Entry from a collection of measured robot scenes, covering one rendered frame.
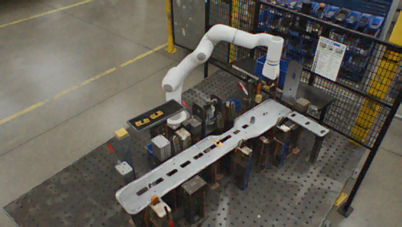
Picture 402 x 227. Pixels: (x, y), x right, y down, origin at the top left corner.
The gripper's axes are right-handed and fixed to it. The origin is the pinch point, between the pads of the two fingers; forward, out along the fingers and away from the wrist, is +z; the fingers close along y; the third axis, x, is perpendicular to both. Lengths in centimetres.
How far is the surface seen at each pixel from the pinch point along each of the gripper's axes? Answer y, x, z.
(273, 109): 0.7, 10.2, 27.4
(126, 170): -14, -105, 22
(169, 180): 4, -89, 28
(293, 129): 23.3, 4.9, 29.4
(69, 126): -209, -80, 128
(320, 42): 2, 55, -12
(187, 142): -12, -62, 25
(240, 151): 17, -43, 25
